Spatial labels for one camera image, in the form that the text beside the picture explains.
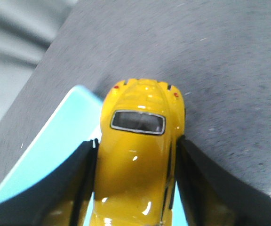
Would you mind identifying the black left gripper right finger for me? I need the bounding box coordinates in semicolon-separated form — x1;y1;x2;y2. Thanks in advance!
175;137;271;226

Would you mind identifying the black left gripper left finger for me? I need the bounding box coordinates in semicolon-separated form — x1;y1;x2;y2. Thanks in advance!
0;139;99;226

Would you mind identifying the yellow toy beetle car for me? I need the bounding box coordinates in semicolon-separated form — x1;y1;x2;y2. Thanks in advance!
89;79;185;226

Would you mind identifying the light blue plastic box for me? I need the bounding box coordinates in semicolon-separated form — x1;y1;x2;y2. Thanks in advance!
0;85;188;226

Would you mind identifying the grey curtain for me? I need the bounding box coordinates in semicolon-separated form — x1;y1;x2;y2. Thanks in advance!
0;0;77;120

